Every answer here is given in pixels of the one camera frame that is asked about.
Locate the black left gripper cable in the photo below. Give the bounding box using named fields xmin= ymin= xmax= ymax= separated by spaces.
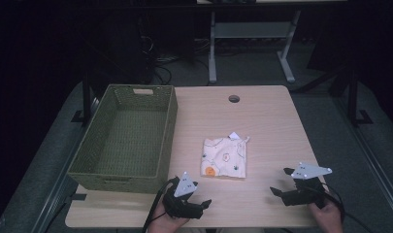
xmin=141 ymin=179 xmax=177 ymax=233

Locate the tangle of floor cables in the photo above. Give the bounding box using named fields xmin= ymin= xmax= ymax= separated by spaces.
xmin=137 ymin=33 xmax=212 ymax=85

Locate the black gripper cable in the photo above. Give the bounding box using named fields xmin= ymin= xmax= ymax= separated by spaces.
xmin=141 ymin=179 xmax=177 ymax=233
xmin=323 ymin=188 xmax=377 ymax=233

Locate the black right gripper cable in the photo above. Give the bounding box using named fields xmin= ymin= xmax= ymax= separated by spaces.
xmin=323 ymin=188 xmax=377 ymax=233

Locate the person's left hand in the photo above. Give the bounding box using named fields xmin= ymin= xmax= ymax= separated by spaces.
xmin=147 ymin=202 xmax=190 ymax=233

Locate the white metal desk frame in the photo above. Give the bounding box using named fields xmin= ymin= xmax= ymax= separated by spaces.
xmin=208 ymin=9 xmax=303 ymax=84

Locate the black metal stand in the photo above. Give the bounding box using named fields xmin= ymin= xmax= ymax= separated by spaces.
xmin=344 ymin=64 xmax=375 ymax=128
xmin=71 ymin=42 xmax=100 ymax=128

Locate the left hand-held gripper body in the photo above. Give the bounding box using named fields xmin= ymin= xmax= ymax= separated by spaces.
xmin=162 ymin=171 xmax=205 ymax=220

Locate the folded printed cream cloth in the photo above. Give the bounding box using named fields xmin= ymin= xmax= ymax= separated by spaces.
xmin=200 ymin=131 xmax=251 ymax=180

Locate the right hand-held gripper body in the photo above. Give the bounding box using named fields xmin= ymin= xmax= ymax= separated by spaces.
xmin=280 ymin=161 xmax=334 ymax=209

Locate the person's right hand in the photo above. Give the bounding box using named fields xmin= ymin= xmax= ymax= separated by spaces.
xmin=307 ymin=193 xmax=344 ymax=233

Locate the green woven basket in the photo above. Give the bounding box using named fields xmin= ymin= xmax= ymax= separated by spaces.
xmin=67 ymin=83 xmax=180 ymax=195

